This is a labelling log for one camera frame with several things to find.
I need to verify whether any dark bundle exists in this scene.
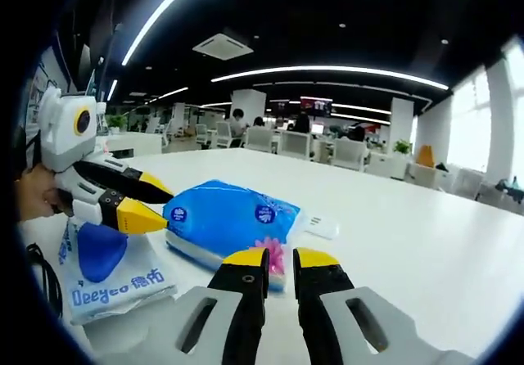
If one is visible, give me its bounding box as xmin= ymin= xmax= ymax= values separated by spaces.
xmin=494 ymin=178 xmax=524 ymax=203

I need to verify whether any blue tissue pack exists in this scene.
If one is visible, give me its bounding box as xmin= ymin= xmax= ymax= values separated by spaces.
xmin=162 ymin=179 xmax=305 ymax=295

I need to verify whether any person's left hand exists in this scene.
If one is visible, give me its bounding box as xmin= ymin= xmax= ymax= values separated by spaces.
xmin=15 ymin=163 xmax=74 ymax=222

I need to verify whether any ceiling air conditioner unit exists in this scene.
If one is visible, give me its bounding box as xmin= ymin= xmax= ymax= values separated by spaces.
xmin=192 ymin=33 xmax=255 ymax=61

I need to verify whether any white tabletop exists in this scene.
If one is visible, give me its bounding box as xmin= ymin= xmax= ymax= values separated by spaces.
xmin=18 ymin=147 xmax=524 ymax=365

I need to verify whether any long curved ceiling light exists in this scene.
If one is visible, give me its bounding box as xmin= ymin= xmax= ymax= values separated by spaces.
xmin=121 ymin=0 xmax=210 ymax=67

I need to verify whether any leafy green plant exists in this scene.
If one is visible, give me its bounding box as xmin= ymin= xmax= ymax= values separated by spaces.
xmin=106 ymin=114 xmax=129 ymax=133

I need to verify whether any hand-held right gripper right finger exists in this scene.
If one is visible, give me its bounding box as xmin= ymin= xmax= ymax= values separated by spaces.
xmin=292 ymin=248 xmax=478 ymax=365

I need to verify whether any black cable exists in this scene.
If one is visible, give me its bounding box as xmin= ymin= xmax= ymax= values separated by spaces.
xmin=25 ymin=241 xmax=65 ymax=319

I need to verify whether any orange seat cushion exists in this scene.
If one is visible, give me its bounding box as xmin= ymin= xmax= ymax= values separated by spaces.
xmin=416 ymin=144 xmax=436 ymax=166

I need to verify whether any white table socket panel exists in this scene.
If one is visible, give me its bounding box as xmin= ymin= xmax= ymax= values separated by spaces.
xmin=301 ymin=213 xmax=341 ymax=241

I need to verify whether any white office chair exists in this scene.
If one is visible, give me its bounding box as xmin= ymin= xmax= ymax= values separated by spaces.
xmin=215 ymin=120 xmax=234 ymax=150
xmin=279 ymin=130 xmax=313 ymax=161
xmin=245 ymin=126 xmax=273 ymax=154
xmin=332 ymin=138 xmax=368 ymax=173

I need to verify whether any hanging television screen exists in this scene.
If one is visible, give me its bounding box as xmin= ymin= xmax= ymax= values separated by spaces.
xmin=300 ymin=96 xmax=334 ymax=117

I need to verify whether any Deeyeo wipes packet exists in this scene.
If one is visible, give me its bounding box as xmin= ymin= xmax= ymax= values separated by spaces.
xmin=56 ymin=216 xmax=178 ymax=326

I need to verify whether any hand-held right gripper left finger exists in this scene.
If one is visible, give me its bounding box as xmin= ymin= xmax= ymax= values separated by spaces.
xmin=155 ymin=248 xmax=272 ymax=365

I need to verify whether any curved ceiling light strip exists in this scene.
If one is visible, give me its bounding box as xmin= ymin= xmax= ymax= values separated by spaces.
xmin=210 ymin=65 xmax=450 ymax=92

